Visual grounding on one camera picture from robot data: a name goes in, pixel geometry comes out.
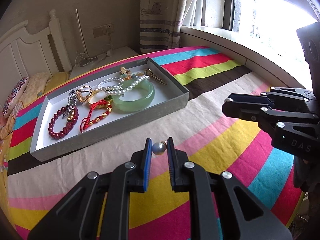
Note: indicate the embroidered round pillow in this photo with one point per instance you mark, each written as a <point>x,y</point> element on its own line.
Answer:
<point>14,96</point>

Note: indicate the striped colourful bed cloth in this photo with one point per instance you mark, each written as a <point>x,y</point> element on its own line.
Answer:
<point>211,139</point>

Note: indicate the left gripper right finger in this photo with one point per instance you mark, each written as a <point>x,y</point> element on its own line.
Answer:
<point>187,176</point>

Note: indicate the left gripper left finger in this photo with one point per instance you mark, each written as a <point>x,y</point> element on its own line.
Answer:
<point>132,176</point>

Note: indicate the green jade bangle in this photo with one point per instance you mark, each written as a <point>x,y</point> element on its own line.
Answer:
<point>135,96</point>

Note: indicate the striped printed curtain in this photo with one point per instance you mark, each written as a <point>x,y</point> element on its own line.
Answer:
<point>161,21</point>

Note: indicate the pearl earring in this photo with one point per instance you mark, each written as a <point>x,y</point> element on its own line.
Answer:
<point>158,148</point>

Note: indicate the white bed headboard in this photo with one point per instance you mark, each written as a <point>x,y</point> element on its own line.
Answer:
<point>24,54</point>

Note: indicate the white standing lamp pole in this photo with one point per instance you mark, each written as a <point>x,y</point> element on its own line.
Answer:
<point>83,59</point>

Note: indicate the window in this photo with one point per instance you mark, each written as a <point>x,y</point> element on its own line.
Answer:
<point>259,34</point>

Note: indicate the gold bangle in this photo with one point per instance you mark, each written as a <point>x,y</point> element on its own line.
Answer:
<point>97,96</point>

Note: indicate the white nightstand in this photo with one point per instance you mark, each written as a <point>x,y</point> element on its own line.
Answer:
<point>102,59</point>

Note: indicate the wall power socket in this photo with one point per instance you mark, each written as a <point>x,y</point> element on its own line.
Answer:
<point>103,30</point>

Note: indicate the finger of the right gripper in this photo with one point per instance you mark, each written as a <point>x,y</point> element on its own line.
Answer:
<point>280,98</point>
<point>264,114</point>

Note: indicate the yellow floral pillow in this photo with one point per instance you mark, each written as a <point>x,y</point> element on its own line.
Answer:
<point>34,89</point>

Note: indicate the grey shallow jewelry box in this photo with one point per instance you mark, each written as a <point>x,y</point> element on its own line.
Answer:
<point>55,136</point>

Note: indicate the enamel flower brooch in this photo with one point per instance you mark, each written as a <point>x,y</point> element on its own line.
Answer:
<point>153,76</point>

